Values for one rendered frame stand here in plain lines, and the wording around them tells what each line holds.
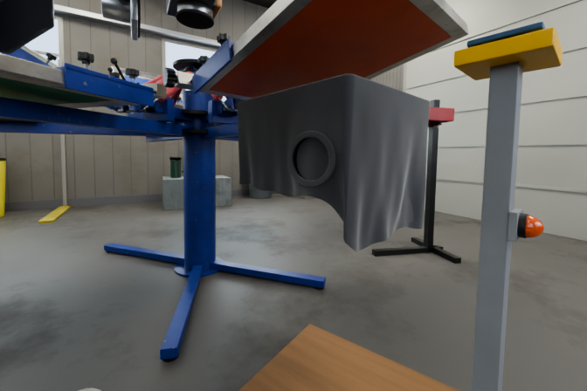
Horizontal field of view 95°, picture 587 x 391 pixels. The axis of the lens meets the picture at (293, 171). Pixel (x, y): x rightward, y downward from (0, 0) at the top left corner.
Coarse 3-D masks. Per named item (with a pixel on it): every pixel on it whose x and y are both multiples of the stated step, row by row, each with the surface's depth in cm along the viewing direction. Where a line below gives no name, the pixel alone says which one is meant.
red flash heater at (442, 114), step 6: (432, 108) 184; (438, 108) 185; (444, 108) 186; (450, 108) 187; (432, 114) 184; (438, 114) 185; (444, 114) 186; (450, 114) 187; (432, 120) 188; (438, 120) 187; (444, 120) 187; (450, 120) 187; (432, 126) 207
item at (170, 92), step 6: (192, 66) 165; (192, 72) 158; (156, 78) 161; (162, 78) 153; (162, 84) 150; (168, 90) 138; (174, 90) 142; (180, 90) 184; (168, 96) 138; (174, 96) 188; (216, 96) 140; (222, 96) 142; (174, 102) 193; (222, 102) 137; (120, 108) 171; (144, 108) 127
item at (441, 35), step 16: (416, 16) 74; (384, 32) 80; (400, 32) 81; (416, 32) 82; (432, 32) 83; (352, 48) 87; (368, 48) 88; (384, 48) 89; (400, 48) 90; (416, 48) 92; (336, 64) 97; (352, 64) 98; (368, 64) 99; (384, 64) 101; (304, 80) 108
